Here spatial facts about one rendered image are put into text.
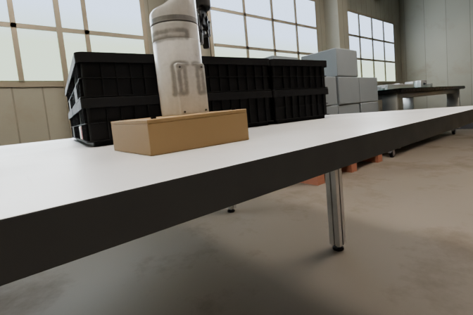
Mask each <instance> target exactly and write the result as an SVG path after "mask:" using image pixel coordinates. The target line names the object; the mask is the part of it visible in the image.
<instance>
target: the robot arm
mask: <svg viewBox="0 0 473 315"><path fill-rule="evenodd" d="M210 9H211V6H210V0H168V1H166V2H165V3H164V4H162V5H160V6H158V7H157V8H155V9H153V10H152V11H151V14H150V17H149V19H150V26H151V36H152V42H153V53H154V59H155V65H156V76H157V81H158V92H159V97H160V108H161V113H162V117H165V116H173V115H188V114H194V113H207V112H209V108H208V95H207V88H206V76H205V69H204V64H203V63H202V59H201V47H200V45H203V48H204V49H209V48H210V44H209V37H211V32H210V21H209V20H208V16H207V15H206V13H207V12H208V11H209V10H210ZM206 32H207V34H206Z"/></svg>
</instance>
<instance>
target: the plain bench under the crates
mask: <svg viewBox="0 0 473 315"><path fill-rule="evenodd" d="M470 123H473V105H472V106H460V107H449V108H427V109H416V110H394V111H383V112H361V113H349V114H338V115H325V116H324V118H321V119H315V120H304V121H298V122H287V123H281V124H269V125H265V126H259V127H249V128H248V137H249V140H245V141H237V142H233V143H225V144H220V145H216V146H208V147H204V148H196V149H191V150H183V151H179V152H174V153H167V154H162V155H154V156H149V155H140V154H135V153H126V152H121V151H116V150H114V145H108V146H97V147H93V146H91V145H89V144H86V143H83V142H81V141H78V140H77V139H74V138H71V139H59V140H52V141H40V142H33V143H20V144H13V145H7V146H0V286H2V285H6V284H8V283H11V282H14V281H17V280H20V279H22V278H26V277H28V276H31V275H34V274H38V273H40V272H43V271H46V270H48V269H52V268H54V267H57V266H60V265H63V264H66V263H68V262H72V261H75V260H77V259H81V258H83V257H86V256H89V255H92V254H95V253H97V252H100V251H103V250H107V249H109V248H113V247H115V246H117V245H121V244H123V243H127V242H130V241H132V240H135V239H138V238H141V237H144V236H147V235H150V234H152V233H155V232H158V231H162V230H164V229H168V228H170V227H172V226H176V225H178V224H182V223H184V222H186V221H190V220H192V219H196V218H199V217H202V216H204V215H207V214H210V213H213V212H217V211H219V210H222V209H225V208H227V209H228V212H230V213H231V212H234V211H235V210H234V209H233V208H236V205H237V204H239V203H242V202H245V201H247V200H251V199H254V198H257V197H259V196H262V195H265V194H268V193H271V192H273V191H277V190H279V189H282V188H286V187H288V186H291V185H294V184H297V183H300V182H302V181H306V180H309V179H311V178H314V177H317V176H320V175H323V174H325V181H326V192H327V212H328V223H329V244H331V245H333V246H332V248H333V250H335V251H337V252H340V251H343V250H344V247H343V245H345V244H346V230H345V218H344V206H343V184H342V172H341V168H343V167H346V166H349V165H352V164H355V163H357V162H360V161H363V160H366V159H369V158H373V157H375V156H378V155H381V154H383V153H387V152H389V151H392V150H395V149H397V148H401V147H403V146H407V145H410V144H412V143H415V142H418V141H421V140H424V139H427V138H430V137H432V136H435V135H438V134H442V133H444V132H447V131H450V130H452V129H456V128H458V127H462V126H465V125H466V124H470Z"/></svg>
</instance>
